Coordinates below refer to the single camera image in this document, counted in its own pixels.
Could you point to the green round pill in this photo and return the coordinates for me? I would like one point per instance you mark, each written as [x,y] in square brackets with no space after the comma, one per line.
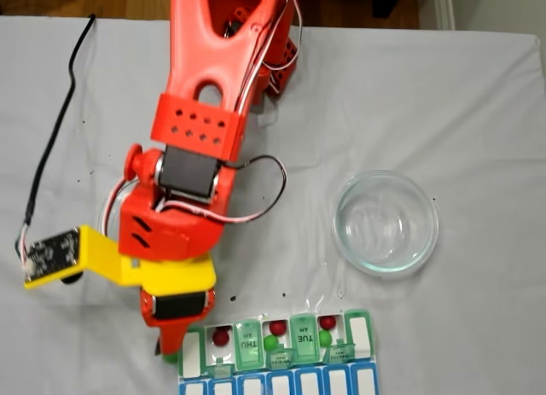
[271,342]
[170,358]
[325,337]

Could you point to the red round pill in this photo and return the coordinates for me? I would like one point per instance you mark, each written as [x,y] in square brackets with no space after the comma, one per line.
[277,327]
[221,337]
[327,322]

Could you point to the weekly pill organizer box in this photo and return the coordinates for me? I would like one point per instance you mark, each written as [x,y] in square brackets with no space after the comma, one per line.
[307,352]

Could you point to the glass bowl for red pills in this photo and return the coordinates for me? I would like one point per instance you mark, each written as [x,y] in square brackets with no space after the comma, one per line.
[384,224]

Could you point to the white tablecloth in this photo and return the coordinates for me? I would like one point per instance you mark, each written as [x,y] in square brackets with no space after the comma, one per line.
[426,113]

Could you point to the camera circuit board yellow frame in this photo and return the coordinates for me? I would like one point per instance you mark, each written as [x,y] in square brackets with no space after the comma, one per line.
[51,254]

